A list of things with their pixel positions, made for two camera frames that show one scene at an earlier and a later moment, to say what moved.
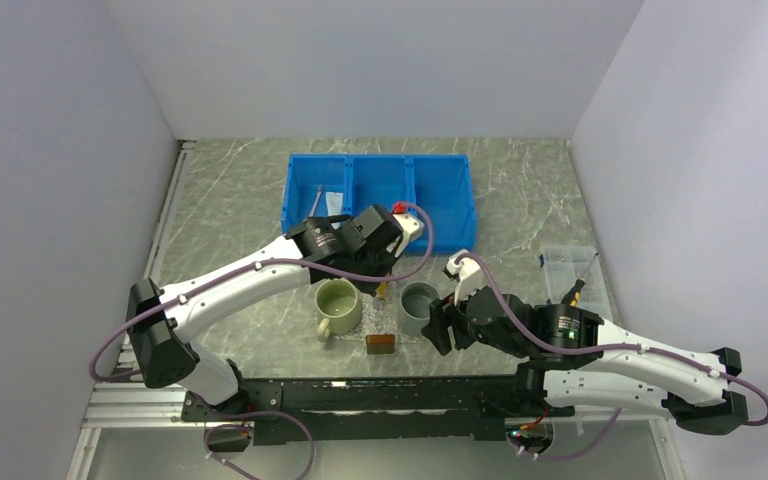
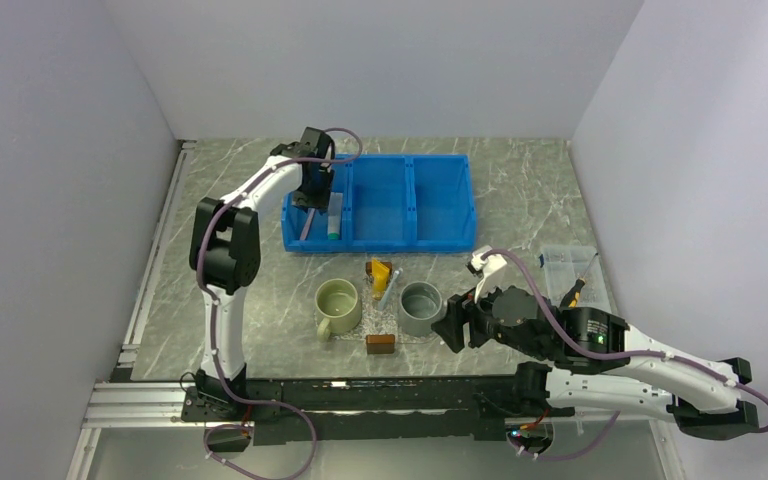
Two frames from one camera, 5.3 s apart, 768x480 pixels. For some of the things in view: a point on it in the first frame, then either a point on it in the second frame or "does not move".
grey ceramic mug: [414, 306] does not move
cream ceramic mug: [338, 305] does not move
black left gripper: [389, 257] → [320, 200]
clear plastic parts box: [564, 266] does not move
